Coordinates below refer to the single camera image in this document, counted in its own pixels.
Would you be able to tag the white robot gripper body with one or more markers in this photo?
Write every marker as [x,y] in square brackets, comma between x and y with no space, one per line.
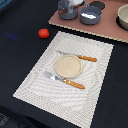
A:
[71,3]

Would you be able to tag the white and blue fish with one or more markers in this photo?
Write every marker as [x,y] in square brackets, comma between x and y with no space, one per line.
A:
[88,16]

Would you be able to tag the red tomato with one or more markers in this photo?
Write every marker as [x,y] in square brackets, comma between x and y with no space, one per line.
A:
[43,33]

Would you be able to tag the grey frying pan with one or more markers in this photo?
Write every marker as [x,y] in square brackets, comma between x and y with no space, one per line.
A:
[93,11]

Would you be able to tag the grey cooking pot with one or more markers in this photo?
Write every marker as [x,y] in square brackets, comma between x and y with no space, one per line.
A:
[65,13]

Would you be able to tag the black round lid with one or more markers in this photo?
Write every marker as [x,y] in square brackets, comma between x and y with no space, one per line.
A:
[98,4]

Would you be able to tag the pink tray mat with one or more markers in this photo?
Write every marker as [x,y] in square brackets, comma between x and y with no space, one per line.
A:
[107,27]

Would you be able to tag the cream bowl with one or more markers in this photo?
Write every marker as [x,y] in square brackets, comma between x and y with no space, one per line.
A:
[123,16]

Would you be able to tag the round beige plate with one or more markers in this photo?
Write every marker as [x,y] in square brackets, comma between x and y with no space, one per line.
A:
[68,66]

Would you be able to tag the knife with wooden handle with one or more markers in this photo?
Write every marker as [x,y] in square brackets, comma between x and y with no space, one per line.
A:
[79,56]

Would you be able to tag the fork with wooden handle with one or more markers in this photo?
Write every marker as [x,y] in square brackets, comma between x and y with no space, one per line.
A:
[69,82]

